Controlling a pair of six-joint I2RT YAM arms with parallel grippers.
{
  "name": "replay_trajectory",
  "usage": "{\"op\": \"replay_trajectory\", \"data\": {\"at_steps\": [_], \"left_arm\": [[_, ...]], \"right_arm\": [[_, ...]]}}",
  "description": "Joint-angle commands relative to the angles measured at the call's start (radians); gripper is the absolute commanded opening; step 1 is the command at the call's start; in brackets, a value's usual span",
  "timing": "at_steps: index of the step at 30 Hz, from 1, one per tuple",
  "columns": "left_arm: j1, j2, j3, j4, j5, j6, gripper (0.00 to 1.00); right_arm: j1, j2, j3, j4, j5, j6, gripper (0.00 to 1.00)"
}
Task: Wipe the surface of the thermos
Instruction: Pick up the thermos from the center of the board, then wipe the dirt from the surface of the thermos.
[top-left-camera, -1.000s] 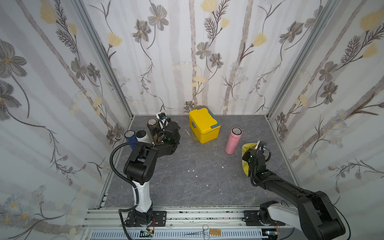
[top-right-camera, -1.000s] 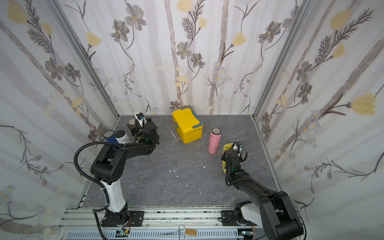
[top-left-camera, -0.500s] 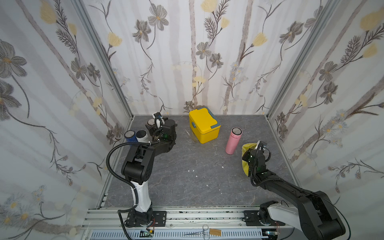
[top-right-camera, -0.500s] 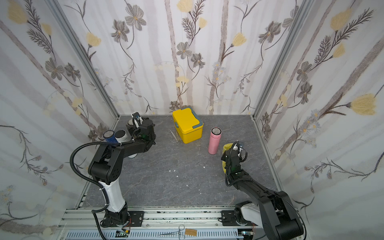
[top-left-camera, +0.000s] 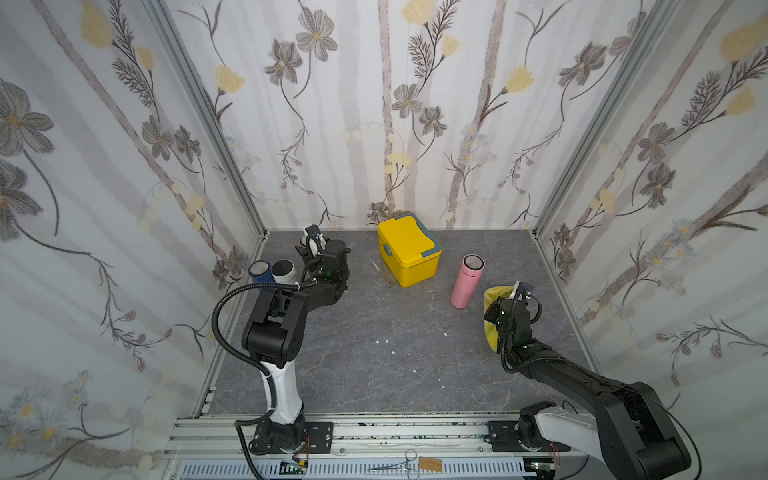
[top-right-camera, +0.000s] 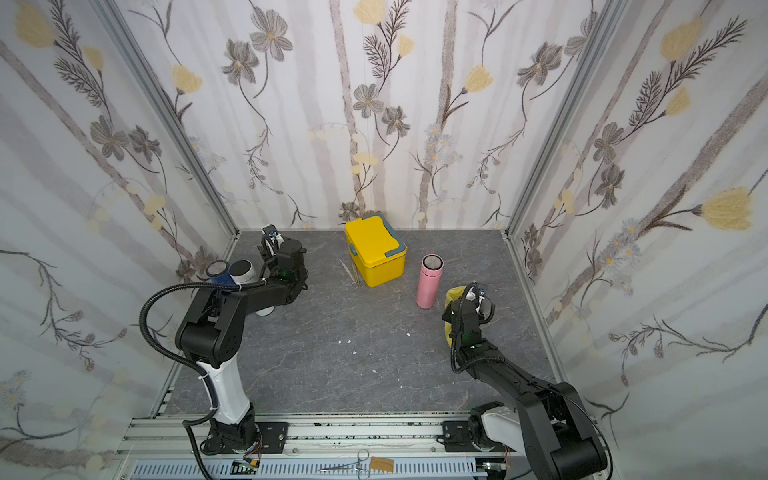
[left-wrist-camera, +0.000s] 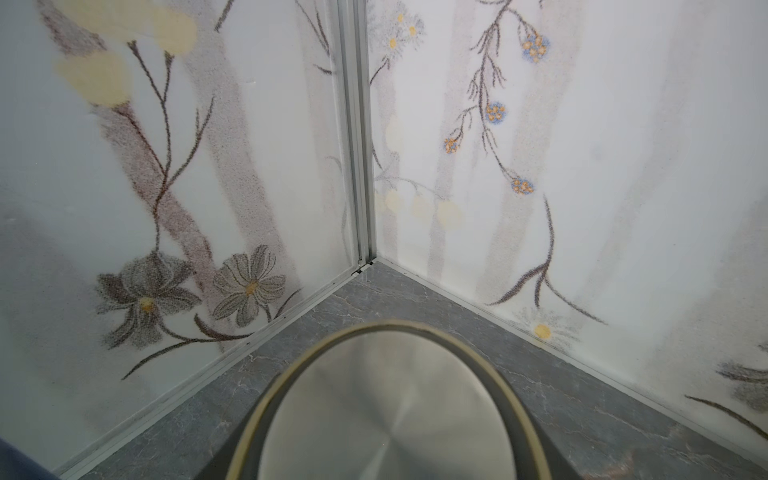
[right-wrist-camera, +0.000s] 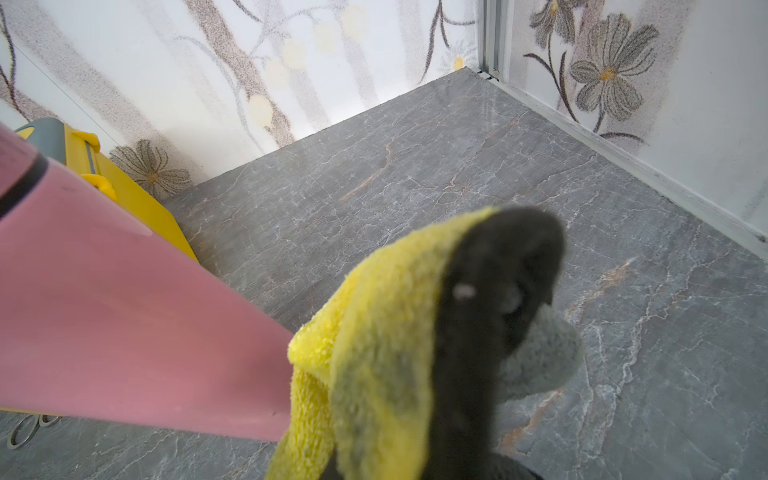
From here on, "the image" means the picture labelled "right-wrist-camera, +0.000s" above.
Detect yellow grey cleaning cloth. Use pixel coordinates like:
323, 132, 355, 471
266, 207, 584, 479

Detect pink thermos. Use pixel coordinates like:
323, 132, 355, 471
1, 129, 292, 441

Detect yellow storage box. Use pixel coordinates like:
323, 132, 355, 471
16, 118, 195, 258

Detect small scissors beside box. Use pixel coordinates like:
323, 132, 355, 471
6, 414, 62, 450

